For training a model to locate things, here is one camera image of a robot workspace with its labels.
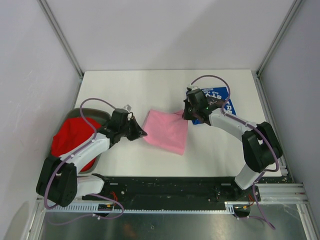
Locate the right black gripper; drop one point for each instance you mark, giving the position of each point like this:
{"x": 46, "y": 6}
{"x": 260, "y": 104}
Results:
{"x": 186, "y": 115}

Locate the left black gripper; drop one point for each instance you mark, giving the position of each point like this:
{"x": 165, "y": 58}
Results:
{"x": 138, "y": 132}

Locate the blue printed t shirt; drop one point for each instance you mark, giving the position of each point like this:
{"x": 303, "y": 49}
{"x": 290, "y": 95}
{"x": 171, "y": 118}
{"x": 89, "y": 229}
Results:
{"x": 225, "y": 100}

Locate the pink t shirt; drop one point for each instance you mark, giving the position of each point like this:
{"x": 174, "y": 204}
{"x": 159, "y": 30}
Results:
{"x": 167, "y": 131}

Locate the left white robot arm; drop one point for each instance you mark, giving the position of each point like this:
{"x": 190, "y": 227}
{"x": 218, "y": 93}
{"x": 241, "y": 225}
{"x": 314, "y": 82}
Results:
{"x": 59, "y": 181}

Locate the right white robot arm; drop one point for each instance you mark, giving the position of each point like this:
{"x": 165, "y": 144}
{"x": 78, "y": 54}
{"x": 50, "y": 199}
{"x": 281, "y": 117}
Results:
{"x": 260, "y": 145}

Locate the grey plastic tray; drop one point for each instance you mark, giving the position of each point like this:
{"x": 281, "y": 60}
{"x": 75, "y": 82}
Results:
{"x": 100, "y": 117}

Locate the red t shirt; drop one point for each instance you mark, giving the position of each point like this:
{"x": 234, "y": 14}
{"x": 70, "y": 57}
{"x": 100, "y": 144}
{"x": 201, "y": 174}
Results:
{"x": 73, "y": 132}

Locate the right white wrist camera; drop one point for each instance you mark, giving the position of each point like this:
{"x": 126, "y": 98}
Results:
{"x": 192, "y": 88}

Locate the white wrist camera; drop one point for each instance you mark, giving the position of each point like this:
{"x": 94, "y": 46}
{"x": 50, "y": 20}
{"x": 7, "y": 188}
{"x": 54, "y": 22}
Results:
{"x": 192, "y": 88}
{"x": 128, "y": 108}

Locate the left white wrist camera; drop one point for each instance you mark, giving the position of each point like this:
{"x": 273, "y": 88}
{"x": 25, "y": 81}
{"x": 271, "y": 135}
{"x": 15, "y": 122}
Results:
{"x": 128, "y": 108}

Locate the right aluminium frame post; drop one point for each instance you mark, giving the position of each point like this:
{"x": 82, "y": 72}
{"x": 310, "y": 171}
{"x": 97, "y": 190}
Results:
{"x": 280, "y": 34}

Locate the aluminium frame post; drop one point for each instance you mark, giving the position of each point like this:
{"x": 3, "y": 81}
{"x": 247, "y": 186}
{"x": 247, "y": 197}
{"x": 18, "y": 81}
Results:
{"x": 45, "y": 7}
{"x": 280, "y": 34}

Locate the left aluminium frame post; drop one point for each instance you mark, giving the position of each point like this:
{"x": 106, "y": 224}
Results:
{"x": 45, "y": 7}

